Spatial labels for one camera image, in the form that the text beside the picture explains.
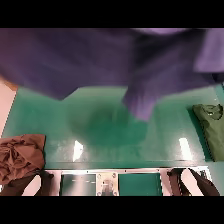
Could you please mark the purple T-shirt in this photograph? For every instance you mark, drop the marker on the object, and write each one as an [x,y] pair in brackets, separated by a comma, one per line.
[83,56]

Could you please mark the brown garment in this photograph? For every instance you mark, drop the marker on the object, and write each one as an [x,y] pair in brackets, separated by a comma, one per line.
[20,155]

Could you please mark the dark green T-shirt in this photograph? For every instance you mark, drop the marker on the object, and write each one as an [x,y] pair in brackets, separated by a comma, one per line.
[213,130]

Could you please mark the silver frame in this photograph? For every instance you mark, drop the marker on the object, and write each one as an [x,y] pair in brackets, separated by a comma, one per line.
[106,181]

